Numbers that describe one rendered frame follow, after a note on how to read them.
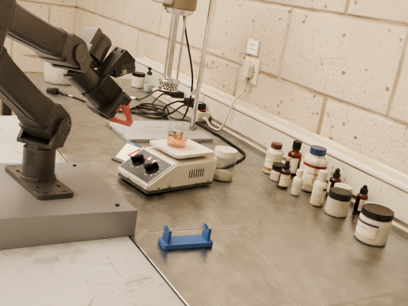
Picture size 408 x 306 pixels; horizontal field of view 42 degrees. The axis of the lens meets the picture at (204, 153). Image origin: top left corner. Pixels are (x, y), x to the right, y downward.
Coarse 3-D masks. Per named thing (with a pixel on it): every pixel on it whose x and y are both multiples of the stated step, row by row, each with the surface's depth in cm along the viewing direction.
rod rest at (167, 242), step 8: (168, 232) 95; (208, 232) 98; (160, 240) 96; (168, 240) 95; (176, 240) 97; (184, 240) 98; (192, 240) 98; (200, 240) 99; (208, 240) 99; (168, 248) 95; (176, 248) 96; (184, 248) 97
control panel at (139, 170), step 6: (144, 150) 128; (144, 156) 126; (150, 156) 125; (156, 156) 125; (126, 162) 126; (144, 162) 124; (150, 162) 123; (162, 162) 122; (126, 168) 124; (132, 168) 123; (138, 168) 122; (162, 168) 120; (138, 174) 120; (144, 174) 120; (150, 174) 119; (156, 174) 119; (144, 180) 118; (150, 180) 118
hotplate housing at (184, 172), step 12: (168, 156) 125; (204, 156) 129; (120, 168) 125; (168, 168) 120; (180, 168) 121; (192, 168) 124; (204, 168) 127; (132, 180) 121; (156, 180) 118; (168, 180) 120; (180, 180) 123; (192, 180) 125; (204, 180) 128; (144, 192) 118; (156, 192) 119
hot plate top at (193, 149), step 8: (152, 144) 127; (160, 144) 126; (192, 144) 131; (200, 144) 132; (168, 152) 123; (176, 152) 122; (184, 152) 123; (192, 152) 124; (200, 152) 125; (208, 152) 127
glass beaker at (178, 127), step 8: (176, 120) 123; (184, 120) 123; (168, 128) 125; (176, 128) 123; (184, 128) 124; (168, 136) 125; (176, 136) 124; (184, 136) 124; (168, 144) 125; (176, 144) 125; (184, 144) 125
